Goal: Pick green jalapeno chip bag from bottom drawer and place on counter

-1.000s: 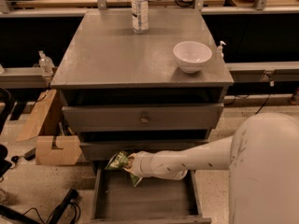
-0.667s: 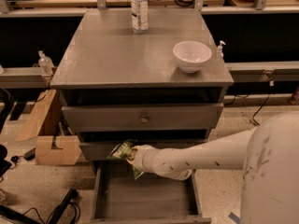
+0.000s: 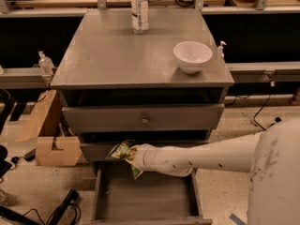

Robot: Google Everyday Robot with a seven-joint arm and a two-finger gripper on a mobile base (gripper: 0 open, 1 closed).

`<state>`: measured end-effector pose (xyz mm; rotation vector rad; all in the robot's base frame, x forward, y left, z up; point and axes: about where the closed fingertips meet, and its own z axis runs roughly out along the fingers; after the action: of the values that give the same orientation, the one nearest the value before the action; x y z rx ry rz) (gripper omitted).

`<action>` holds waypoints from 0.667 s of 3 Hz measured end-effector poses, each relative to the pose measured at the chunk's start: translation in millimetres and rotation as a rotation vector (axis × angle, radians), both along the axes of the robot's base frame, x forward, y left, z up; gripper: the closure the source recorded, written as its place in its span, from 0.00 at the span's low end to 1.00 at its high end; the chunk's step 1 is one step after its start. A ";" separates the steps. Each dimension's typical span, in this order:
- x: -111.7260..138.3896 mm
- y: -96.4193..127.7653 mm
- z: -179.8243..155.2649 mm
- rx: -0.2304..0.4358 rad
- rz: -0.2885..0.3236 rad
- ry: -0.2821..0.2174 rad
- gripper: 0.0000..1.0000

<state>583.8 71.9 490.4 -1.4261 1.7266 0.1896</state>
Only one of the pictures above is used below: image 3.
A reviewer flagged grey wooden drawer cabinet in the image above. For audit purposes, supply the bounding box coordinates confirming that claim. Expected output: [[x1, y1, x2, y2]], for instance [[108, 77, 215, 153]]
[[50, 7, 235, 173]]

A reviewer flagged black power strip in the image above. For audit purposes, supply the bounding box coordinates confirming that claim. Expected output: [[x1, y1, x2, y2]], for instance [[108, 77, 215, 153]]
[[48, 189, 79, 225]]

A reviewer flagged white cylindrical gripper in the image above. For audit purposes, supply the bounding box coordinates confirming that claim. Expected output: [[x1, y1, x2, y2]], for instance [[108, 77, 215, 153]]
[[126, 143, 169, 173]]

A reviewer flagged brown cardboard box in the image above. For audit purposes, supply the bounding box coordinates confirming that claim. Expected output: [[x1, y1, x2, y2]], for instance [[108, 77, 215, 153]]
[[16, 90, 82, 167]]

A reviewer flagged black power adapter with cable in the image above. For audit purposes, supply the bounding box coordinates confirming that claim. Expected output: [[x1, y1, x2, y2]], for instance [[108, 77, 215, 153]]
[[252, 95, 281, 130]]

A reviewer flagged grey top drawer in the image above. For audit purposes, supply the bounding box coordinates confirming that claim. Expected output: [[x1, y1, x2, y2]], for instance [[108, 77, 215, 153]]
[[62, 104, 224, 133]]

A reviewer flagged small black adapter left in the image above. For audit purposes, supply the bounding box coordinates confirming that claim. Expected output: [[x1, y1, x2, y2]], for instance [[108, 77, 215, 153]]
[[11, 149, 36, 164]]

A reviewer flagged white ceramic bowl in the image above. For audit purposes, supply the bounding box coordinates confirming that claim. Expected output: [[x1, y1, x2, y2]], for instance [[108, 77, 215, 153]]
[[173, 41, 213, 74]]

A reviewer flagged grey middle drawer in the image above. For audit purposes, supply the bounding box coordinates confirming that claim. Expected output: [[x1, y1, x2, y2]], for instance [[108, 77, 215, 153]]
[[80, 141, 207, 161]]

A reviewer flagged clear sanitizer bottle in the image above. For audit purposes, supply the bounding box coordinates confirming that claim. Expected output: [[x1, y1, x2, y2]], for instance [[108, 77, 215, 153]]
[[38, 51, 54, 75]]

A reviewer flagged grey open bottom drawer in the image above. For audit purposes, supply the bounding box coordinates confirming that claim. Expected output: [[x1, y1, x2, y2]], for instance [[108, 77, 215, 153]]
[[92, 161, 212, 225]]

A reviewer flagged small white pump bottle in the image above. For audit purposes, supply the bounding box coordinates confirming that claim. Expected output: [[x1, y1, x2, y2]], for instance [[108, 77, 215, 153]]
[[217, 40, 227, 58]]

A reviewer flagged green jalapeno chip bag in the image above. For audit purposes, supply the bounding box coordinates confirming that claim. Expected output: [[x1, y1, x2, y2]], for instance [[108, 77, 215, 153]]
[[106, 140, 143, 179]]

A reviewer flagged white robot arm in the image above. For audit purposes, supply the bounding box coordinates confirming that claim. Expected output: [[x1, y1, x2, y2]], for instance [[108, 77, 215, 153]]
[[127, 117, 300, 225]]

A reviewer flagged clear plastic water bottle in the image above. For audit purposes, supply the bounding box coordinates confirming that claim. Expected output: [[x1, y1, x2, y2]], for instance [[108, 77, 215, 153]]
[[131, 0, 149, 34]]

